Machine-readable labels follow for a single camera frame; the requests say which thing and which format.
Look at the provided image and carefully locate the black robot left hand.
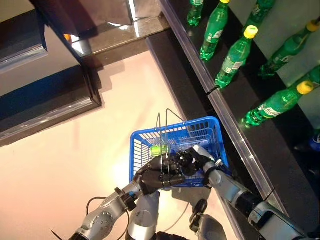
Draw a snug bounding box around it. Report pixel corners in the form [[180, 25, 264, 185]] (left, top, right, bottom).
[[133, 157, 186, 196]]

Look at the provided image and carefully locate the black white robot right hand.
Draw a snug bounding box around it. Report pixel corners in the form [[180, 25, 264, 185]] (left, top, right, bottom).
[[174, 144, 217, 176]]

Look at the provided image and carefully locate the blue plastic shopping basket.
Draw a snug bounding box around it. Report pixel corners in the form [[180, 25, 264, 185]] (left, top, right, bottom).
[[128, 115, 230, 188]]

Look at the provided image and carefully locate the metal wire basket handle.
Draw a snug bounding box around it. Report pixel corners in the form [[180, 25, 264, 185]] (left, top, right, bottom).
[[155, 112, 173, 175], [161, 108, 187, 173]]

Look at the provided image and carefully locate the green soda bottle yellow cap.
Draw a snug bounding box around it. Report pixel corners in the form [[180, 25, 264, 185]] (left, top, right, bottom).
[[199, 0, 231, 62], [186, 0, 205, 27], [287, 65, 320, 88], [241, 80, 315, 129], [214, 24, 259, 90]]

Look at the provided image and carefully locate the dark robot waist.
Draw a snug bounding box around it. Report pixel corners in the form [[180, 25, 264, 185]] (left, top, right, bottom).
[[154, 231, 181, 240]]

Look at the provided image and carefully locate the silver robot right leg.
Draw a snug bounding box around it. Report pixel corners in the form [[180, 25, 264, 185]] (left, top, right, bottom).
[[189, 198, 227, 240]]

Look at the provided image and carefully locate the dark display cabinet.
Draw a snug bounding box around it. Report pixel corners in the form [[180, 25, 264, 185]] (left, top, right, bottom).
[[0, 7, 102, 148]]

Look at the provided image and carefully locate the glossy brown base ledge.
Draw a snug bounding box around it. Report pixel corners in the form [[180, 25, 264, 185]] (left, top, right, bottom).
[[71, 14, 171, 66]]

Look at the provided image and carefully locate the chrome trim strip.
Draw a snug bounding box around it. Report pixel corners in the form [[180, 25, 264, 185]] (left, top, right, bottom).
[[126, 0, 138, 22]]

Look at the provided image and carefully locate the thin grey cable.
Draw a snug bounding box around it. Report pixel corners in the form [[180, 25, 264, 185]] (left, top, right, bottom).
[[162, 202, 191, 233]]

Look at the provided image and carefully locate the black shelf with clear rail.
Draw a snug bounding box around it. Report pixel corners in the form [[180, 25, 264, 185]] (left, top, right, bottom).
[[158, 0, 320, 240]]

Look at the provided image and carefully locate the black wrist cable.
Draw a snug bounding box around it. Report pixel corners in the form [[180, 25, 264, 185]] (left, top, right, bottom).
[[85, 196, 131, 240]]

